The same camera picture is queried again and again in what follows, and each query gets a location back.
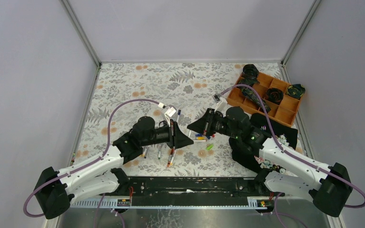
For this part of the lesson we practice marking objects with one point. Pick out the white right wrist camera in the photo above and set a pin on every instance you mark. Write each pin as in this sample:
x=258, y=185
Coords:
x=221, y=102

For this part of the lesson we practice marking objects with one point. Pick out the floral patterned table mat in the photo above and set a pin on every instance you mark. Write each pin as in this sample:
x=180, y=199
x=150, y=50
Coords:
x=125, y=92

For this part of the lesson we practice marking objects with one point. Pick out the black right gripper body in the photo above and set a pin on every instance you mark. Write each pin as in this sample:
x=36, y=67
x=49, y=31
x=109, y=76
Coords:
x=207, y=122

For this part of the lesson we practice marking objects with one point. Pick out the clear pen orange end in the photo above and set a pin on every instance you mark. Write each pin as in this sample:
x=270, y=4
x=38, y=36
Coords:
x=169, y=157

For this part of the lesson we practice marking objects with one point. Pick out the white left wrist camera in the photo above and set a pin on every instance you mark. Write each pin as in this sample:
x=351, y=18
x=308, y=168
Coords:
x=167, y=112

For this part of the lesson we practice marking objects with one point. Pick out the dark patterned fabric roll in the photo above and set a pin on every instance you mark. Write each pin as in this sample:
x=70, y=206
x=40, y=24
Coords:
x=248, y=93

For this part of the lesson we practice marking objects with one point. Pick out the white pen brown cap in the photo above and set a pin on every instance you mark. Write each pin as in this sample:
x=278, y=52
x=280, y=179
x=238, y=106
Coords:
x=159, y=153

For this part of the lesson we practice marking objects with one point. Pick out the white pen black cap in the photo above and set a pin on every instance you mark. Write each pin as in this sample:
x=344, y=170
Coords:
x=172, y=156

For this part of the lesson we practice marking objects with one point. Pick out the dark green rolled flower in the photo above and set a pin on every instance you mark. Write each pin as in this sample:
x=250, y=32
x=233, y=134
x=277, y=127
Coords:
x=295, y=91

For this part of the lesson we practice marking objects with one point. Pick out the dark rolled fabric flower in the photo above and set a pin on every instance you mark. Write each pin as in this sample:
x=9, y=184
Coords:
x=250, y=71

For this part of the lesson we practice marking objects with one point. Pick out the white pen yellow end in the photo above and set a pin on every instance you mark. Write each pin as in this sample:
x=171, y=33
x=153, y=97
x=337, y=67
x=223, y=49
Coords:
x=143, y=151

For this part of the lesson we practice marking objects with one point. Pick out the dark rolled flower in tray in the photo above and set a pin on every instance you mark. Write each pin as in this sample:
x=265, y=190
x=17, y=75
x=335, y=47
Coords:
x=274, y=95

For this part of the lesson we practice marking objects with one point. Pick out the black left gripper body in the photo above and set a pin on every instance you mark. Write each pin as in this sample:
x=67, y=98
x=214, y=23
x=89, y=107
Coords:
x=171, y=134

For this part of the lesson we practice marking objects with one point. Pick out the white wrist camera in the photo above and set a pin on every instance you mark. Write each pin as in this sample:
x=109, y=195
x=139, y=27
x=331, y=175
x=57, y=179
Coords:
x=167, y=112
x=221, y=102

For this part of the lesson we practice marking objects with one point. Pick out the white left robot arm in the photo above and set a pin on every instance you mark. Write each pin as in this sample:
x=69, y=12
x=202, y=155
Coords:
x=56, y=191

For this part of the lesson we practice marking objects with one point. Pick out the wooden compartment tray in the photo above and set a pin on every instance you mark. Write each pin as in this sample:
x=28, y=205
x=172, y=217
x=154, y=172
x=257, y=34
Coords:
x=284, y=112

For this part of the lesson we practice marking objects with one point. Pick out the black floral cloth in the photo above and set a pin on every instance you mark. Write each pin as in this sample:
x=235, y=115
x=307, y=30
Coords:
x=285, y=135

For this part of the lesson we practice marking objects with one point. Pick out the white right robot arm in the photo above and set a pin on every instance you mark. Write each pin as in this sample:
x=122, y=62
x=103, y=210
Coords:
x=312, y=180

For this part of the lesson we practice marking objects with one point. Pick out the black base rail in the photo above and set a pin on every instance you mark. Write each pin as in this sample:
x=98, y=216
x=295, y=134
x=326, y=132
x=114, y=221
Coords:
x=187, y=191

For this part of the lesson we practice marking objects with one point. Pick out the white slotted cable duct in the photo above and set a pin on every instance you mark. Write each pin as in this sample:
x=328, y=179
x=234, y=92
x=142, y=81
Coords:
x=114, y=203

